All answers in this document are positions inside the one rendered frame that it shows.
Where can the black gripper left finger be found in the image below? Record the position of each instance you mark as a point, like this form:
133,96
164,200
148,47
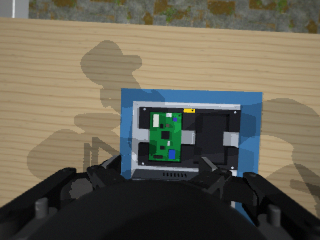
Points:
22,216

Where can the green circuit board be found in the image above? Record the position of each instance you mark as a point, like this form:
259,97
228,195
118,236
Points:
165,136

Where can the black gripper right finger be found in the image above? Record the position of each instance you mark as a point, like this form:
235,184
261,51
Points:
279,216

